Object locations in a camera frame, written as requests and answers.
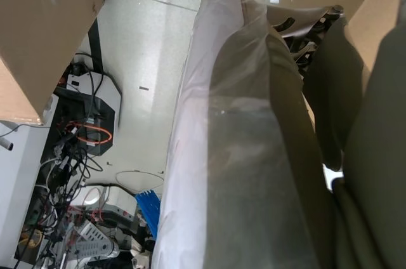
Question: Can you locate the brown cardboard box with tape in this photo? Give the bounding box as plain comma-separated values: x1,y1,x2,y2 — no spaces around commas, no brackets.
278,0,406,77

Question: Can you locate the black power plug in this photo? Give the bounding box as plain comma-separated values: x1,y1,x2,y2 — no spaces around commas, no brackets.
69,62,89,77

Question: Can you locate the blue plastic comb piece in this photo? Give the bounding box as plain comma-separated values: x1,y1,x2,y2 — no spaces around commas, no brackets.
134,189,160,240

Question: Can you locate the white cabinet panel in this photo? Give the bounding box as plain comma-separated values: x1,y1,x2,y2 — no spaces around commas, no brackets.
0,119,52,269

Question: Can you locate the large brown cardboard box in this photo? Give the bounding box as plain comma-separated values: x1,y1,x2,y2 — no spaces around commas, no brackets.
0,0,107,126

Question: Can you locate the black table cloth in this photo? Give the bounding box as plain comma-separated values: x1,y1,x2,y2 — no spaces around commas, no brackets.
303,20,406,269

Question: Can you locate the grey and black machine base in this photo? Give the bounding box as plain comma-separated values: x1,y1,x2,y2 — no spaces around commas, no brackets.
52,68,123,157

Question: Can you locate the thin white cable loop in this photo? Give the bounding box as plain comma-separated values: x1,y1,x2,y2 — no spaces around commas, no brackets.
115,170,165,188

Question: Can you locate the yellow cable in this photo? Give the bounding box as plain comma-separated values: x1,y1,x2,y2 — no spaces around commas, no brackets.
20,230,44,248

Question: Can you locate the white power strip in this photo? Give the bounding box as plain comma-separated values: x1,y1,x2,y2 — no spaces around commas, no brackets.
70,221,120,256

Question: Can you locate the white and grey device housing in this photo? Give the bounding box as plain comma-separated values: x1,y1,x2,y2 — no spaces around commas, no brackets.
67,184,139,220

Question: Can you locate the orange cable loop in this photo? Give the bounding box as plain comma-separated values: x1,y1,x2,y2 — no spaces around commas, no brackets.
64,121,114,145

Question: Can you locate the cloth roll in clear plastic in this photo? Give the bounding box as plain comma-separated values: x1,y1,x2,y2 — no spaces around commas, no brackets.
150,0,334,269

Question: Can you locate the black cable bundle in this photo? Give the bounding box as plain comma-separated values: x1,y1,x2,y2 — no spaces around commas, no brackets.
18,135,105,269

